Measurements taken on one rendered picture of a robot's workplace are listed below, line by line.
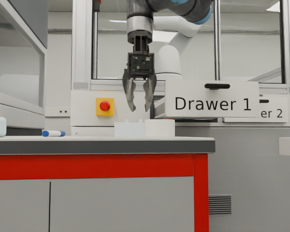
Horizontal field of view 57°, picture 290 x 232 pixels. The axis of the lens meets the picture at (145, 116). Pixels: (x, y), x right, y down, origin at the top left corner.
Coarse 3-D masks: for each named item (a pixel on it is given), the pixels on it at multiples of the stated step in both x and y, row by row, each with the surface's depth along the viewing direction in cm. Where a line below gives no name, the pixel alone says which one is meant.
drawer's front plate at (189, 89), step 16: (176, 80) 79; (192, 80) 80; (208, 80) 80; (176, 96) 79; (192, 96) 79; (208, 96) 80; (224, 96) 80; (240, 96) 81; (256, 96) 82; (176, 112) 78; (192, 112) 79; (208, 112) 79; (224, 112) 80; (240, 112) 81; (256, 112) 81
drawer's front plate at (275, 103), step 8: (264, 104) 116; (272, 104) 116; (280, 104) 117; (264, 112) 116; (272, 112) 116; (224, 120) 114; (232, 120) 114; (240, 120) 114; (248, 120) 115; (256, 120) 115; (264, 120) 115; (272, 120) 116; (280, 120) 116
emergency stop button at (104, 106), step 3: (102, 102) 103; (105, 102) 103; (108, 102) 103; (99, 105) 103; (102, 105) 102; (105, 105) 102; (108, 105) 103; (102, 108) 102; (105, 108) 102; (108, 108) 103
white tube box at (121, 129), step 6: (114, 126) 72; (120, 126) 72; (126, 126) 72; (132, 126) 72; (138, 126) 72; (144, 126) 73; (114, 132) 72; (120, 132) 72; (126, 132) 72; (132, 132) 72; (138, 132) 72; (144, 132) 72
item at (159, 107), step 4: (160, 100) 98; (164, 100) 90; (156, 104) 108; (160, 104) 97; (164, 104) 89; (156, 108) 106; (160, 108) 97; (164, 108) 89; (156, 112) 106; (160, 112) 97; (164, 112) 89; (156, 116) 108; (160, 116) 102; (164, 116) 102
